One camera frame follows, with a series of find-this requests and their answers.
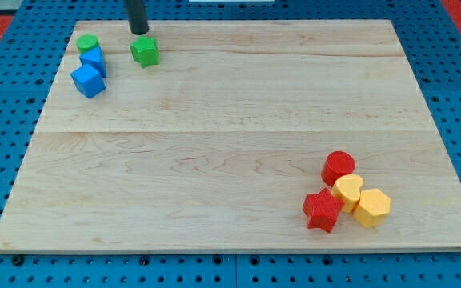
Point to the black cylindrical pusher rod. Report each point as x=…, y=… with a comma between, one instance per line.
x=137, y=17

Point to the wooden board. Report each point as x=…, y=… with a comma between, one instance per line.
x=214, y=149

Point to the red cylinder block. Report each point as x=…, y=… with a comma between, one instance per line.
x=336, y=165

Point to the blue crescent block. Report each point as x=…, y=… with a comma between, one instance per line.
x=95, y=58

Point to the blue cube block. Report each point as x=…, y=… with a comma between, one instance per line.
x=88, y=81

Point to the green cylinder block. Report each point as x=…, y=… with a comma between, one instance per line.
x=87, y=42

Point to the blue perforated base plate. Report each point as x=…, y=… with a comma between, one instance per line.
x=32, y=49

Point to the red star block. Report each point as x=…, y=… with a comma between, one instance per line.
x=322, y=210

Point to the yellow hexagon block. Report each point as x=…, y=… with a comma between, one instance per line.
x=372, y=208

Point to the yellow heart block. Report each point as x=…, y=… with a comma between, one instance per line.
x=347, y=189

